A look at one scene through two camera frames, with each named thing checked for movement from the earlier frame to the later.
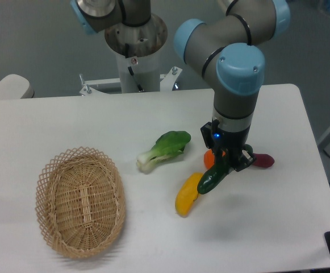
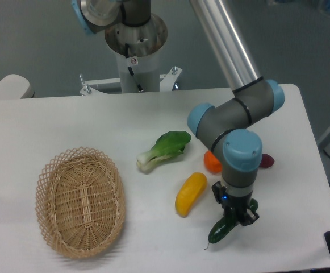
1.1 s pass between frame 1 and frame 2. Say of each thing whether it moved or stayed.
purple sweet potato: stayed
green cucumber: moved
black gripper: moved
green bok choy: stayed
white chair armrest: stayed
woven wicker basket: stayed
